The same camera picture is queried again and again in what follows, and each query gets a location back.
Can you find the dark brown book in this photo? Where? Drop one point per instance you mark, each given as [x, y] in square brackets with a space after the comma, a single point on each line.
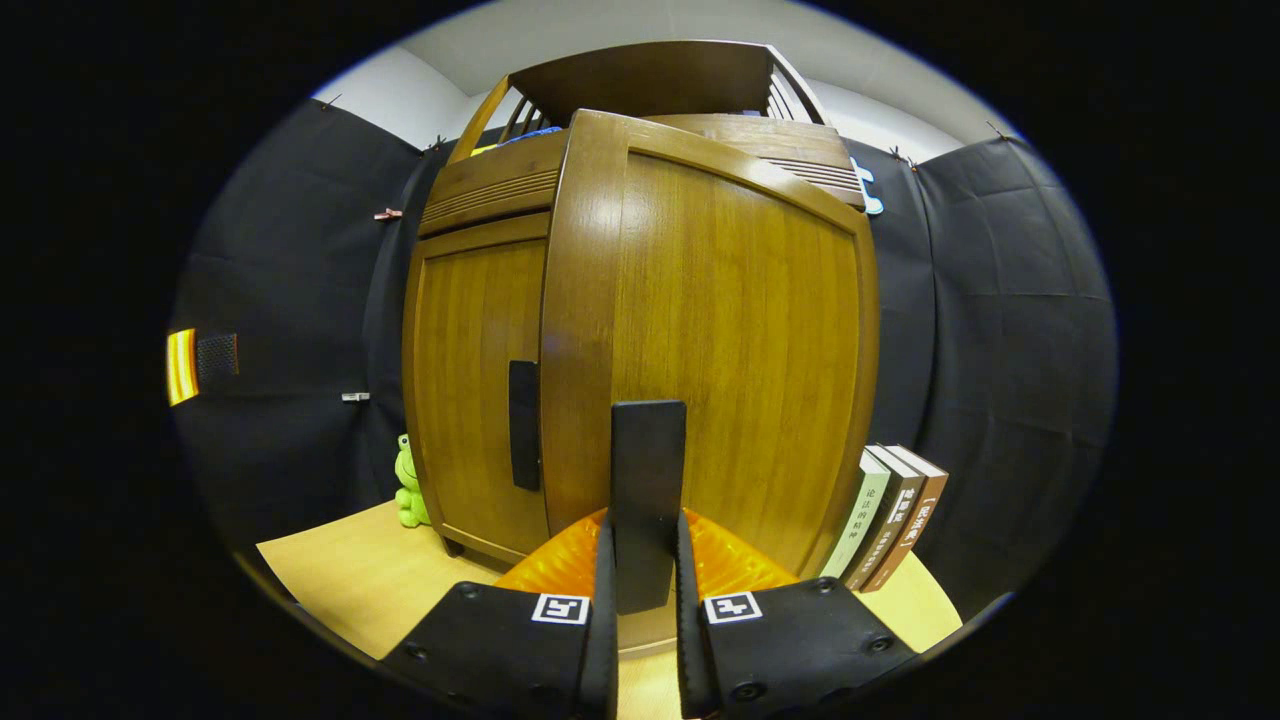
[890, 520]

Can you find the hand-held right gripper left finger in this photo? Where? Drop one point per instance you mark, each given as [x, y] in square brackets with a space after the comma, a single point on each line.
[598, 640]

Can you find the green frog toy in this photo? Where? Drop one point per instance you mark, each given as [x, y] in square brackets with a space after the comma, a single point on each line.
[408, 490]

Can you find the blue folded cloth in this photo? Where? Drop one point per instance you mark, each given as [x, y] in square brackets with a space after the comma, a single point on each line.
[530, 135]

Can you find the wooden double-door shoe cabinet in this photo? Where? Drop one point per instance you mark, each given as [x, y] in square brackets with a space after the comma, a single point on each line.
[650, 75]

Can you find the white and green book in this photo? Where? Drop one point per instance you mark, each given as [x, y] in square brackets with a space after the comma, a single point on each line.
[858, 515]

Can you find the wooden cabinet door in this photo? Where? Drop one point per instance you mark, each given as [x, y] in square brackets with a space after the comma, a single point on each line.
[465, 380]
[740, 330]

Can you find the orange-brown book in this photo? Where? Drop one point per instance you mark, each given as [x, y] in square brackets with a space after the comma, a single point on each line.
[920, 520]

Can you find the wooden drawer with black knob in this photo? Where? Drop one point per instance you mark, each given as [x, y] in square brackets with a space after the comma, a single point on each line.
[490, 185]

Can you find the black backdrop cloth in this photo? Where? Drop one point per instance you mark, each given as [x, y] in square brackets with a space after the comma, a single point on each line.
[300, 250]

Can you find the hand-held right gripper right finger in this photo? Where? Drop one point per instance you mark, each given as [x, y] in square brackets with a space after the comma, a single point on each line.
[690, 650]

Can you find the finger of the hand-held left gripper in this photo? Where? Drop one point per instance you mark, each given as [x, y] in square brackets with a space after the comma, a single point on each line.
[183, 365]

